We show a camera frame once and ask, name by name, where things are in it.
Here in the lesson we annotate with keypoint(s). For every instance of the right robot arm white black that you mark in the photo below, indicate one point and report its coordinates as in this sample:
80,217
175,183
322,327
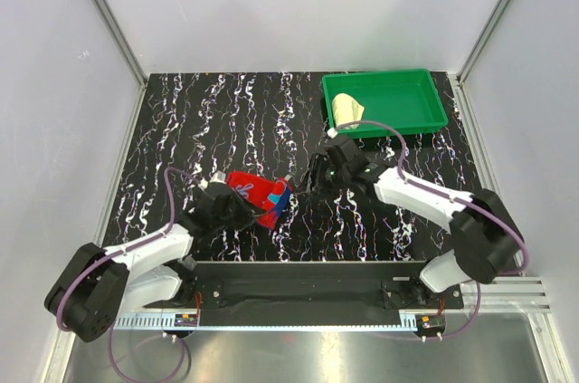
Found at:
484,237

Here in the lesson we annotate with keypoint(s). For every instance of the green plastic tray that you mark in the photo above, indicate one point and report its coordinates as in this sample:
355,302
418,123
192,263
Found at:
405,100

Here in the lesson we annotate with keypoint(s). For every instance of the teal and yellow towel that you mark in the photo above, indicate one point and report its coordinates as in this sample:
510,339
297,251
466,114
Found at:
346,111

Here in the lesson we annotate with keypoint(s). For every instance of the red and blue towel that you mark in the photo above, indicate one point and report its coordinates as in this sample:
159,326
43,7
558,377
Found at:
270,196

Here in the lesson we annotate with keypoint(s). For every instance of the left aluminium frame post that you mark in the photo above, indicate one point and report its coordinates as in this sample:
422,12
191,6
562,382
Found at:
119,38

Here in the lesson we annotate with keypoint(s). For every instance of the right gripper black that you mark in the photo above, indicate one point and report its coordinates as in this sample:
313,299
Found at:
317,164

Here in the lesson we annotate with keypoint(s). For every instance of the slotted cable duct rail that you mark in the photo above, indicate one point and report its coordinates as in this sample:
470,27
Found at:
214,320

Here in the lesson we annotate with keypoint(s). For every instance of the right aluminium frame post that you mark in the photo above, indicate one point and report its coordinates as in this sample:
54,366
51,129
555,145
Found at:
492,23

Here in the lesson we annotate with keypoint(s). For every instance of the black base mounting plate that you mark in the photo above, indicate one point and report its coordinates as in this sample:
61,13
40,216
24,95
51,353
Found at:
393,285

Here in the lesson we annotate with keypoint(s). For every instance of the aluminium frame post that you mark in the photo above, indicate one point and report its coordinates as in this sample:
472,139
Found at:
119,38
492,23

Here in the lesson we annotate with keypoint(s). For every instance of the black marble pattern mat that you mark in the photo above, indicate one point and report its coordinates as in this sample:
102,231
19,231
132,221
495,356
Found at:
191,125

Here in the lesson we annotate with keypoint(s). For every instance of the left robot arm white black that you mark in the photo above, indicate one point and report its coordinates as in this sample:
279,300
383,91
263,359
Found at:
100,283

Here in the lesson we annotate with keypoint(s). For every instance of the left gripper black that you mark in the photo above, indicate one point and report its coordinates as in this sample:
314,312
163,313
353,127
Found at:
245,213

